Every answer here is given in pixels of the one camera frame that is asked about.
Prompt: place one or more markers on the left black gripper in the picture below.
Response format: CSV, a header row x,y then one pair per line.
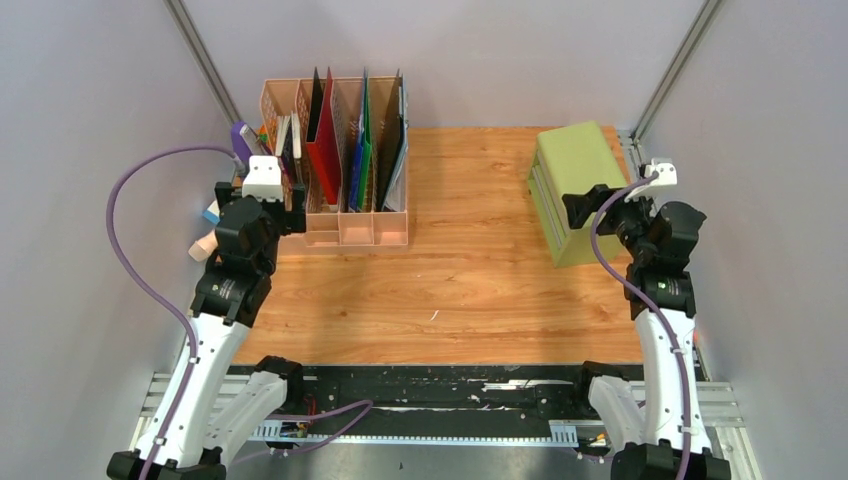
x,y
289,221

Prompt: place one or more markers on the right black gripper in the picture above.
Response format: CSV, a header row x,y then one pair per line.
x,y
579,206

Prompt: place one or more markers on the green metal drawer cabinet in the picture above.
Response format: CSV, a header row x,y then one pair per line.
x,y
571,160

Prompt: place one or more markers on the black notebook with sticker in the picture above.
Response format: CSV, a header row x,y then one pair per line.
x,y
292,154

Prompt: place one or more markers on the red binder folder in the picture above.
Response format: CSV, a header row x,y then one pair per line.
x,y
321,139

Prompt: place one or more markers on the orange yellow booklet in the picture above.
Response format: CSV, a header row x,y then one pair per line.
x,y
283,123

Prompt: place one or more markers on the beige plastic file organizer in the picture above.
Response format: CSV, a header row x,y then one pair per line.
x,y
343,232

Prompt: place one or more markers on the green translucent plastic folder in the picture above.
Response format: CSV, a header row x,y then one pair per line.
x,y
365,166

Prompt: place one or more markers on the blue binder folder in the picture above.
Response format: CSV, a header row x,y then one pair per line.
x,y
356,166

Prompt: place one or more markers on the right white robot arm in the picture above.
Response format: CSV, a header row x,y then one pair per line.
x,y
647,250

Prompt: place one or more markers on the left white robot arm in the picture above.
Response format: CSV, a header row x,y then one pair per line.
x,y
187,439

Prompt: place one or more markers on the blue white eraser block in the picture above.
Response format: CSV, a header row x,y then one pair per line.
x,y
212,213

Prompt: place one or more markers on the purple folder behind organizer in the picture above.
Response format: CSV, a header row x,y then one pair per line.
x,y
245,142

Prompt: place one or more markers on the beige rolled tube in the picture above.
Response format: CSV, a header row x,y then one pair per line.
x,y
203,247

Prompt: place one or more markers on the black clipboard blue back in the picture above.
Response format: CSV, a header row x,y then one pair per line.
x,y
390,141

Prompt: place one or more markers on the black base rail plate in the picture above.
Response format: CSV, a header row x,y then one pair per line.
x,y
459,401

